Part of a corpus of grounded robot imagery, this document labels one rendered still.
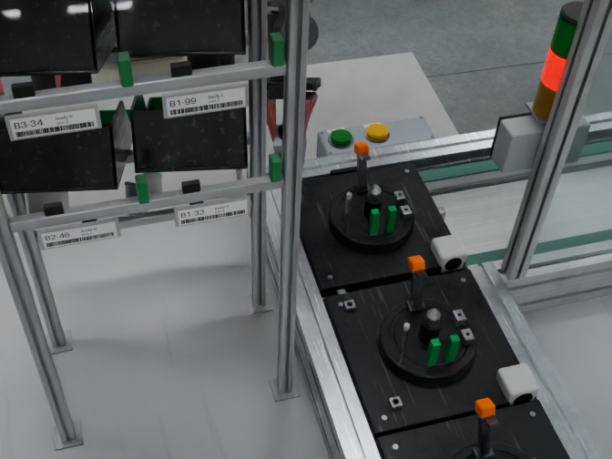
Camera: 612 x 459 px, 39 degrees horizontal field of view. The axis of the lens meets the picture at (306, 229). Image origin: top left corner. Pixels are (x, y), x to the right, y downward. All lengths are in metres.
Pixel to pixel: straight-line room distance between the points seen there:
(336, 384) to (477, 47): 2.51
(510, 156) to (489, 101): 2.10
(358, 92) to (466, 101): 1.47
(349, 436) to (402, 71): 0.98
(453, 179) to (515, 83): 1.90
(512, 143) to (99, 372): 0.71
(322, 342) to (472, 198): 0.45
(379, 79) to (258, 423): 0.88
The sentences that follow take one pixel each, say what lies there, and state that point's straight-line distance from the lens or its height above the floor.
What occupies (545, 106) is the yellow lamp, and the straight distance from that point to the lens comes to 1.19.
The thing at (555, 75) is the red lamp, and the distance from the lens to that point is 1.16.
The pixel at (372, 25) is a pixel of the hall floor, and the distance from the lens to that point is 3.63.
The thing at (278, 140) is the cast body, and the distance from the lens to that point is 1.39.
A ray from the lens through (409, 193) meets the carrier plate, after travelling 1.47.
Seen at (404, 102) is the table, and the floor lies 0.86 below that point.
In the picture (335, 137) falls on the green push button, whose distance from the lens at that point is 1.56.
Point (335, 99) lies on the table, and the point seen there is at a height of 0.86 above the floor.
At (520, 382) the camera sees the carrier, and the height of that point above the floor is 0.99.
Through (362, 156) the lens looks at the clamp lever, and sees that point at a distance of 1.39.
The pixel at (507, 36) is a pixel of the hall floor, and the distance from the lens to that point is 3.68.
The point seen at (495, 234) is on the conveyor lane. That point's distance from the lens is 1.51.
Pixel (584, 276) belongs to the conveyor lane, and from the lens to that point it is 1.47.
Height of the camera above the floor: 1.99
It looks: 47 degrees down
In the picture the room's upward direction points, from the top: 3 degrees clockwise
